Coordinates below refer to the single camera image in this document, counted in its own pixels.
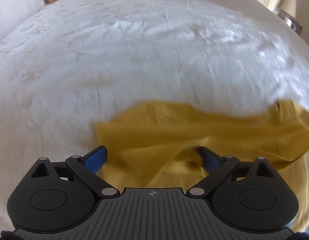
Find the yellow knit sweater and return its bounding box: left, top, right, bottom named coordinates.
left=95, top=100, right=309, bottom=231

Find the white embroidered bedspread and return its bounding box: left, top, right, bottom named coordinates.
left=0, top=0, right=309, bottom=231

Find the right bedside lamp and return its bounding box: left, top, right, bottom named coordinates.
left=276, top=0, right=297, bottom=20

